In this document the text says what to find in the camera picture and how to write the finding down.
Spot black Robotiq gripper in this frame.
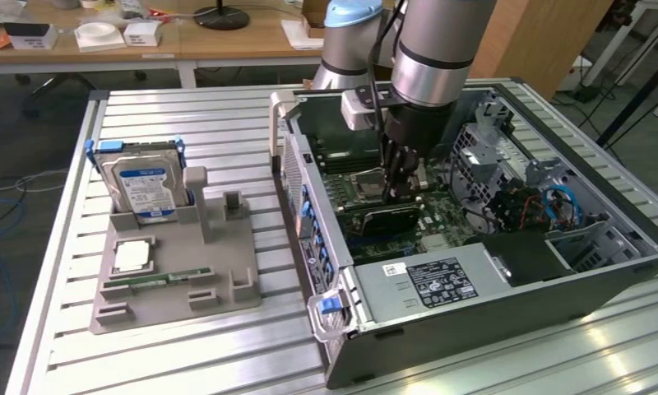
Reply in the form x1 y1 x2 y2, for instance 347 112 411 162
381 102 454 205

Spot grey plastic parts rack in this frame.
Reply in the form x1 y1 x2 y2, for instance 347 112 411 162
89 166 263 337

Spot CPU socket cover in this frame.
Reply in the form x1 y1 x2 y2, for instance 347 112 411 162
413 162 431 193

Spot installed RAM stick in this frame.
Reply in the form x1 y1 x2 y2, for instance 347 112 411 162
337 203 366 221

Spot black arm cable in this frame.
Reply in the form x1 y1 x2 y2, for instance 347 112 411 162
369 0 411 139

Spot CPU socket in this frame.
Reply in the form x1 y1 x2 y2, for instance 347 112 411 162
349 168 387 198

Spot black low-profile Nvidia GPU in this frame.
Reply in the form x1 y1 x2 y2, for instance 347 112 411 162
359 203 422 239

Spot hard disk in blue caddy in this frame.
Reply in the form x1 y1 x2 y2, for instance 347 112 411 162
81 137 198 225

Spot silver CPU chip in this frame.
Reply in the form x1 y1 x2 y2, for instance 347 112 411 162
112 242 158 272

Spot wooden cabinet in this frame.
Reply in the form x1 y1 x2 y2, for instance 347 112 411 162
469 0 615 100

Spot white box with black top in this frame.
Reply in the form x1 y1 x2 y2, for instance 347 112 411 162
2 22 58 50

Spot black stand pole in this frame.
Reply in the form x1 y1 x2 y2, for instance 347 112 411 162
594 24 658 149

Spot metal disk bay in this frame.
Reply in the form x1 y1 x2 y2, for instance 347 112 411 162
545 220 621 268
449 121 527 198

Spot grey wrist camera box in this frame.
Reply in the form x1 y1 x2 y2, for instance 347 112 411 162
338 88 387 132

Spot white tray on desk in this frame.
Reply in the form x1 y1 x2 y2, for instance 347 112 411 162
74 22 128 53

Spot blue wire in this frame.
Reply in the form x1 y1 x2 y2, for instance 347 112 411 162
542 184 583 230

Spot red wire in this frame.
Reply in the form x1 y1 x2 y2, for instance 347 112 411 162
518 195 545 231

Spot green RAM stick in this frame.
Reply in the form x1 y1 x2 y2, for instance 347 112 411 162
102 267 213 289

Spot open black PC case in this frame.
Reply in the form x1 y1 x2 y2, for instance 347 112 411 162
267 77 658 390

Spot black office chair base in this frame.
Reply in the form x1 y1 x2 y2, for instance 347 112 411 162
18 72 97 120

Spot brown cardboard box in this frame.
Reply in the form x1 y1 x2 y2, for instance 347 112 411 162
301 0 330 29

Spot white labelled box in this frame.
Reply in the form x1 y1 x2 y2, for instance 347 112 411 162
122 21 163 48

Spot green motherboard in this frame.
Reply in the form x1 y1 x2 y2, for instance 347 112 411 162
306 135 473 264

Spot white booklet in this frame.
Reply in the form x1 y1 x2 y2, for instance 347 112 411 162
281 18 326 51

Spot grey power supply unit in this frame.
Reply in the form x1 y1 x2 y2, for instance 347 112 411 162
353 242 514 324

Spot black round lamp base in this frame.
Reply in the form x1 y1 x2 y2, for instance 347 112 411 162
193 0 251 30

